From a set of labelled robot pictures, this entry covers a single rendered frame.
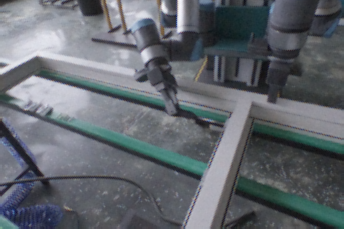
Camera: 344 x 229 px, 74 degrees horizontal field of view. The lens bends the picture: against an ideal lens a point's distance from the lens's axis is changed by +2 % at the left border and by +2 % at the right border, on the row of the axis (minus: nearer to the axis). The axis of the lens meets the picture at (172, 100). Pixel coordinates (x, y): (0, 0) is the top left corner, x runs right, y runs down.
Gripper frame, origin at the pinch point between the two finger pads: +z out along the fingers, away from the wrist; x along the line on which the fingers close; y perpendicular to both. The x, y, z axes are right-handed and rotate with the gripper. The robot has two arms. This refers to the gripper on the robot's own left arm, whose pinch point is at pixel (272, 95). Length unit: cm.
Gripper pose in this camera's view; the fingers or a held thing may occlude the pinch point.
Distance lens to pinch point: 76.8
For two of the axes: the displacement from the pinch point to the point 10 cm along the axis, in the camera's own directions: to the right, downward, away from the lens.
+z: 0.9, 7.8, 6.2
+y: 8.9, 2.2, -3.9
